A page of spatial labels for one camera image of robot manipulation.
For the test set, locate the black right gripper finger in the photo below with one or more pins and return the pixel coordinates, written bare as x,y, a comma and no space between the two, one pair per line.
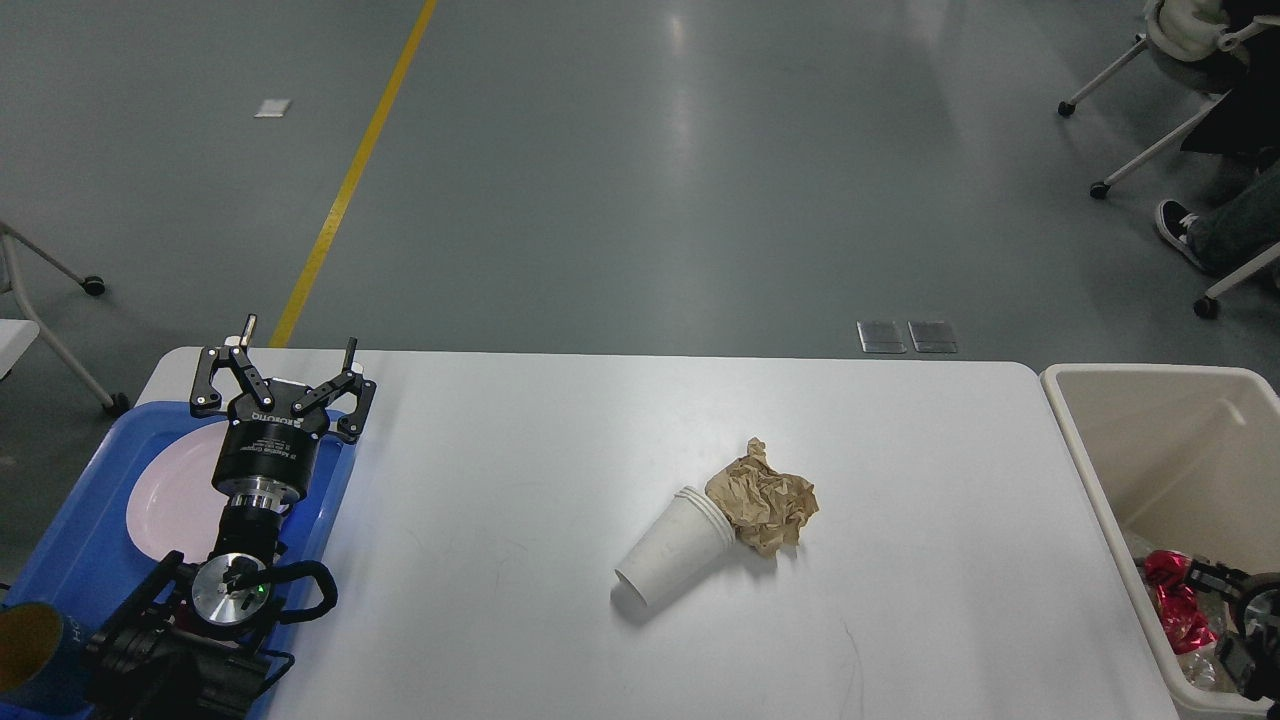
1215,577
1252,664

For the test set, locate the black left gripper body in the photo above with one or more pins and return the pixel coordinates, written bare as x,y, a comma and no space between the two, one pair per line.
271,444

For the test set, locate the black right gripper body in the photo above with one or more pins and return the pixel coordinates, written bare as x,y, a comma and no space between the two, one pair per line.
1258,611

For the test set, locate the foil ball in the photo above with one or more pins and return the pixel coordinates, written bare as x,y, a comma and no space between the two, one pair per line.
1200,668

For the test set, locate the crushed red can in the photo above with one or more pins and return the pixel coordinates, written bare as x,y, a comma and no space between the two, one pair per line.
1185,626

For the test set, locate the pink plate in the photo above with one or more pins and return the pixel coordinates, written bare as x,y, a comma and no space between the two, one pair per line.
179,504

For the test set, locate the teal mug yellow inside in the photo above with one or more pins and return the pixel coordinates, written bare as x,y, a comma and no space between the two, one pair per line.
42,666

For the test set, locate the white paper cups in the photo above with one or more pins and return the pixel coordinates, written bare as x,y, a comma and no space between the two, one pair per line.
689,534

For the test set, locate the brown paper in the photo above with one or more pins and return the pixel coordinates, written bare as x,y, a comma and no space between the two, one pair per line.
766,508

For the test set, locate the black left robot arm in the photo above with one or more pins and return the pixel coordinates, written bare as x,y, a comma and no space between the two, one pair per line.
189,642

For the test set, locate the beige plastic bin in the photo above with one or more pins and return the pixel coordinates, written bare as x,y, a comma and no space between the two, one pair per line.
1186,458

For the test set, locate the blue plastic tray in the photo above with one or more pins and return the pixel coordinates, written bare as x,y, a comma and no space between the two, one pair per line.
86,564

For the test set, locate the black sneaker at right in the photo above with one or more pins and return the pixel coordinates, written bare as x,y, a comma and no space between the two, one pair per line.
1173,222

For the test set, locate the metal floor socket plate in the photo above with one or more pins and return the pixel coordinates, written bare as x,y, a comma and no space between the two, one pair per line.
878,337

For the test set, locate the white office chair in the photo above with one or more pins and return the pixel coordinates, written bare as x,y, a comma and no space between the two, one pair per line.
1200,46

